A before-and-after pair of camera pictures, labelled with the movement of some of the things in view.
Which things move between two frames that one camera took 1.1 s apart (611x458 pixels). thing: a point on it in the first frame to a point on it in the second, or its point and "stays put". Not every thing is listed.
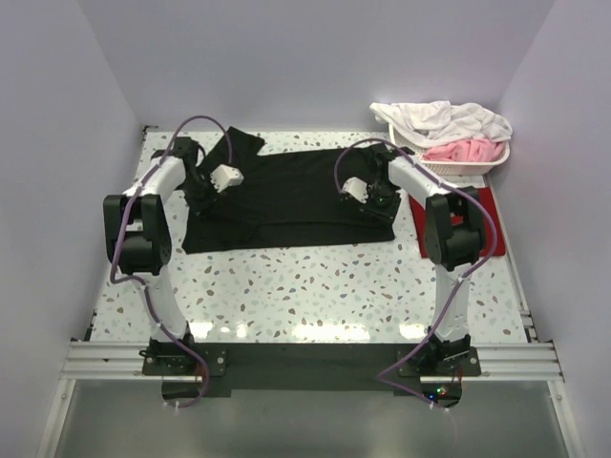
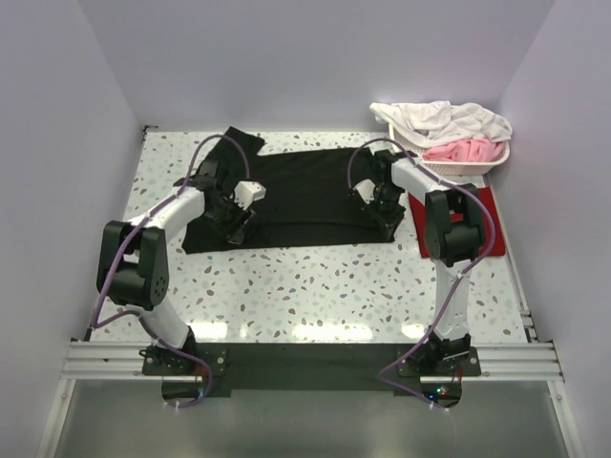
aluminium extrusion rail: (500, 362) stays put
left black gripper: (210, 201) to (234, 231)
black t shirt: (285, 198) stays put
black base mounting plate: (313, 366) stays put
